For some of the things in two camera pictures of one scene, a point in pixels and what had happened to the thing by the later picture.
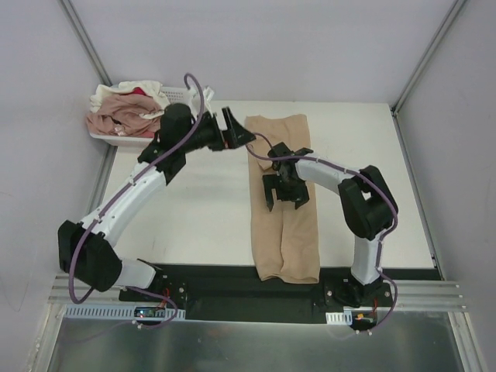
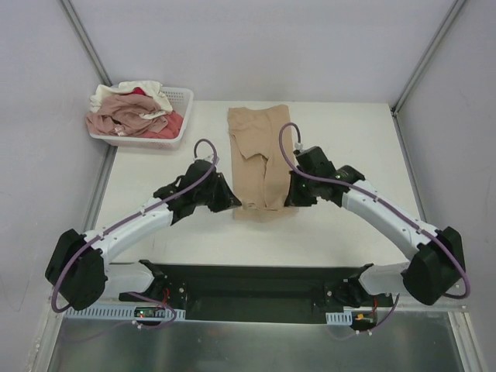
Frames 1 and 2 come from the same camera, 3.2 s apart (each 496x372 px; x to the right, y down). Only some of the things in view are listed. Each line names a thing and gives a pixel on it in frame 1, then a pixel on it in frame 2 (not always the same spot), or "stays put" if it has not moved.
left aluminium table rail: [101, 184] stays put
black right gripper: [287, 185] to [298, 190]
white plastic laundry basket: [175, 94] stays put
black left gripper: [223, 132] to [218, 192]
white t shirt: [150, 87] stays put
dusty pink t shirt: [121, 115] stays put
